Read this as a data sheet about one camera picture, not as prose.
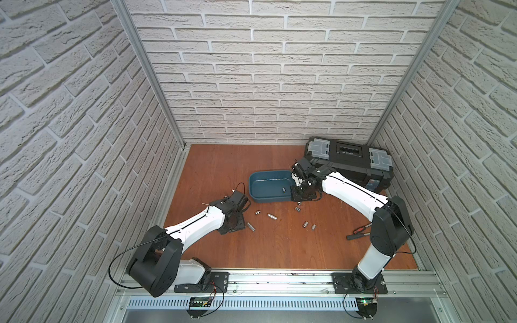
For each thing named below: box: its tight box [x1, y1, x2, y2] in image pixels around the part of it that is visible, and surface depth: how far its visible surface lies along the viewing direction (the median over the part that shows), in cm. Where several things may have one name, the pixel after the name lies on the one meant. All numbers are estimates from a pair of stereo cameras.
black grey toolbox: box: [304, 136, 394, 194], surface depth 93 cm
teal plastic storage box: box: [249, 169, 293, 204], surface depth 103 cm
